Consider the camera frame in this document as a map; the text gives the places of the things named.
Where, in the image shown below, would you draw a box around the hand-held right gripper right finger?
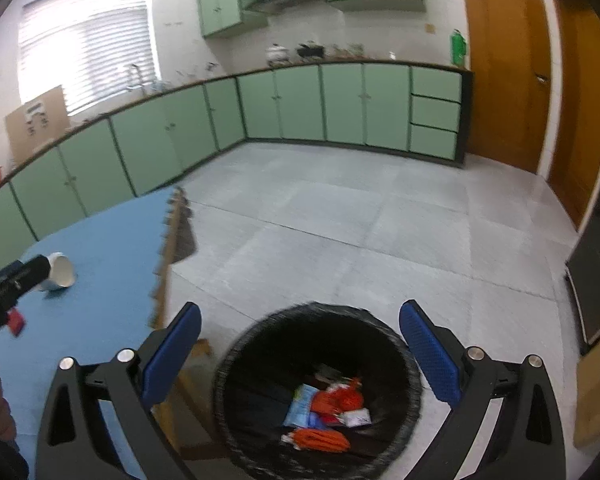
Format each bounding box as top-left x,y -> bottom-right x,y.
399,299 -> 567,480

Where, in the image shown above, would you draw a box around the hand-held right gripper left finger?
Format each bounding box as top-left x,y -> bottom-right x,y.
34,301 -> 203,480

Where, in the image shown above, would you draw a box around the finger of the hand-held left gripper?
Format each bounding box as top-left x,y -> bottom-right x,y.
0,254 -> 52,306

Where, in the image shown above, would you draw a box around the white metal cup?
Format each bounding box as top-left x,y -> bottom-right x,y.
39,252 -> 76,292

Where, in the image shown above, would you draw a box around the black-lined trash bin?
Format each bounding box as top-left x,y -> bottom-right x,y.
214,301 -> 423,480

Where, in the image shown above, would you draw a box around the green white milk carton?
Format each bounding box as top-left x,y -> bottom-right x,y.
337,407 -> 372,428

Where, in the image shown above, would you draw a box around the wooden table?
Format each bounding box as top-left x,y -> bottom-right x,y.
149,187 -> 226,461

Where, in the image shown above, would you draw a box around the blue scalloped table cloth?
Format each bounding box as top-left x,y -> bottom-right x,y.
0,187 -> 188,480

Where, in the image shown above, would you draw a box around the cardboard box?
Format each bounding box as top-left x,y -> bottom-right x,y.
5,85 -> 72,163

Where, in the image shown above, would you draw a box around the flat cardboard sheet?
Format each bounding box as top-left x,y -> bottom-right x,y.
574,335 -> 600,447

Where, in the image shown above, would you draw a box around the metal sink faucet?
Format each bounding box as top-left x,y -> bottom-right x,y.
127,63 -> 146,96

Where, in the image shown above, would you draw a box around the white window blinds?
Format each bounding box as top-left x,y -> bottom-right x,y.
19,0 -> 158,116

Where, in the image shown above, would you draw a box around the green base cabinets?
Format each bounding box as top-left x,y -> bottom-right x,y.
0,60 -> 475,281

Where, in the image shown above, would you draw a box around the wooden door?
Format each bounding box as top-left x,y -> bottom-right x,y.
456,0 -> 553,176
550,0 -> 600,231

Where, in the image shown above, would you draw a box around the green bottle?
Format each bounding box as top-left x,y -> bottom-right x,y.
449,30 -> 468,67

